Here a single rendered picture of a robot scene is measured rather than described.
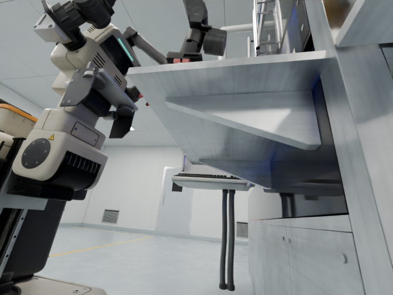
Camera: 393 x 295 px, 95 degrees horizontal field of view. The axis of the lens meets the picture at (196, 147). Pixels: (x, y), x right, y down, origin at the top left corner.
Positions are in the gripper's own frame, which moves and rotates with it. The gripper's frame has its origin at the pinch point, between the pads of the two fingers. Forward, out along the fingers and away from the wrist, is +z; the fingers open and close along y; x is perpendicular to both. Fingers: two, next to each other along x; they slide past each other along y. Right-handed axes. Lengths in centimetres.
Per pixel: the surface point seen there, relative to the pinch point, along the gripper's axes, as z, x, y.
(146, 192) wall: 7, 550, -264
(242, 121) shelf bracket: 10.0, -2.7, 19.2
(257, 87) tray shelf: 2.1, -4.7, 21.0
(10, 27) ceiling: -150, 91, -337
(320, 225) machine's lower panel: 27.1, 3.1, 37.2
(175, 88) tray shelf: 5.2, -5.4, 2.5
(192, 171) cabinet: 3, 89, -12
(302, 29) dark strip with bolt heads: -16.9, -4.7, 29.3
